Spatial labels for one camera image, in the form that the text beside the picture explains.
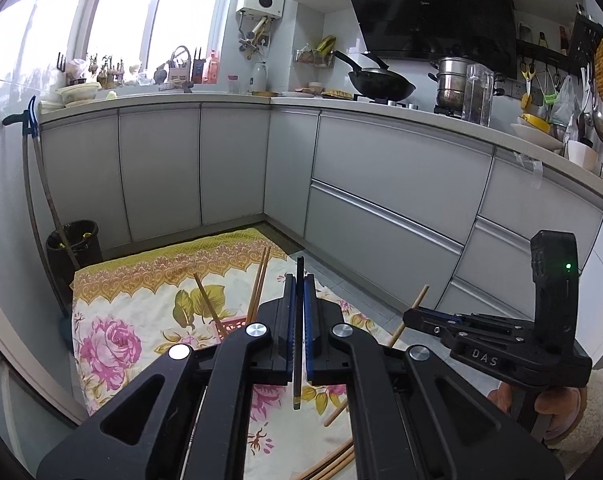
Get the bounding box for grey kitchen cabinets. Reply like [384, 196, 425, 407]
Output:
[34, 96, 603, 366]

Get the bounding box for forearm in white fluffy sleeve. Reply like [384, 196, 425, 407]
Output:
[551, 362, 603, 463]

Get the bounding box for small handled basket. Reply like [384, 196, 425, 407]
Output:
[168, 45, 193, 86]

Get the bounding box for kitchen window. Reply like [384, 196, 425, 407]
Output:
[0, 0, 222, 81]

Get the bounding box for pink perforated utensil holder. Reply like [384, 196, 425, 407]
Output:
[216, 316, 247, 346]

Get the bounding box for white kettle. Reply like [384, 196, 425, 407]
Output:
[252, 61, 270, 94]

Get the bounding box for wall rack with yellow packets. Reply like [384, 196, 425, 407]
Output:
[294, 35, 335, 69]

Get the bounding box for black router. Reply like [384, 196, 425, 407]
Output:
[190, 47, 206, 84]

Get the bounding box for floral printed cloth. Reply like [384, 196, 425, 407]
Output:
[70, 227, 407, 480]

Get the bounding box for steel steamer pot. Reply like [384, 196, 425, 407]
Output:
[428, 56, 505, 112]

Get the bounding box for black utensil wall rack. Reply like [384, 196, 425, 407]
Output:
[515, 4, 603, 77]

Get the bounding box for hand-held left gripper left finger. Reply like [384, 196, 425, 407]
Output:
[36, 275, 302, 480]

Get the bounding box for black trash bin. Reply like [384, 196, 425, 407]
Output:
[45, 219, 104, 281]

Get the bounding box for person's right hand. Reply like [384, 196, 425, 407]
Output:
[487, 382, 587, 447]

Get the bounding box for white plate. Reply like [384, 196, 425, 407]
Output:
[510, 122, 565, 154]

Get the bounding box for black range hood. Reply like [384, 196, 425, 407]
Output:
[338, 0, 518, 64]

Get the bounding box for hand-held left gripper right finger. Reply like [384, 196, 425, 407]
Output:
[304, 274, 565, 480]

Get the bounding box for black wok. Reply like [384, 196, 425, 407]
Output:
[333, 50, 417, 102]

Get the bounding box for black chopstick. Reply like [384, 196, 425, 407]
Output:
[292, 256, 307, 411]

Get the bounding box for gas stove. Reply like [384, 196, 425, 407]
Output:
[355, 94, 463, 117]

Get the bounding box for row of small figurines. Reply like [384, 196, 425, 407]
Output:
[88, 52, 128, 89]

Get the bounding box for clear glass pitcher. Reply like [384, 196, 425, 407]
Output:
[462, 63, 496, 127]

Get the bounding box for yellow bowl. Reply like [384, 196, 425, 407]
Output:
[518, 112, 553, 132]

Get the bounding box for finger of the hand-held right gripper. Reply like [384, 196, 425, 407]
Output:
[403, 308, 533, 334]
[444, 331, 535, 379]

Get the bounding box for mop with blue clip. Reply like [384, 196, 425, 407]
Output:
[2, 97, 82, 311]

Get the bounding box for white cup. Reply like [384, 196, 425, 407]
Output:
[566, 140, 600, 172]

